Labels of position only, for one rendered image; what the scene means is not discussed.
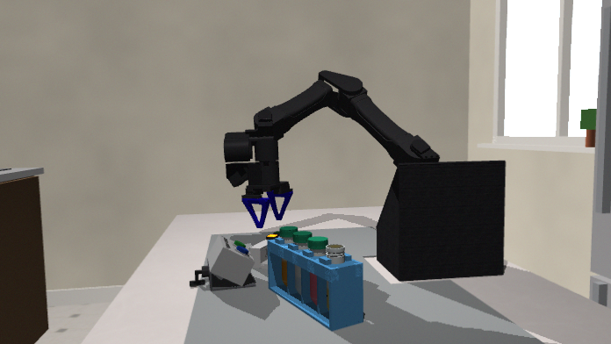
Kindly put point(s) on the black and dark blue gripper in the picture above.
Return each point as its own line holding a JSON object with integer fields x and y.
{"x": 274, "y": 188}

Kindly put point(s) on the blue tube rack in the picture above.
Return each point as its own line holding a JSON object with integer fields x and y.
{"x": 345, "y": 284}

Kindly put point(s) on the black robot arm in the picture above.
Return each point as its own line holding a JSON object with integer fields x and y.
{"x": 351, "y": 101}

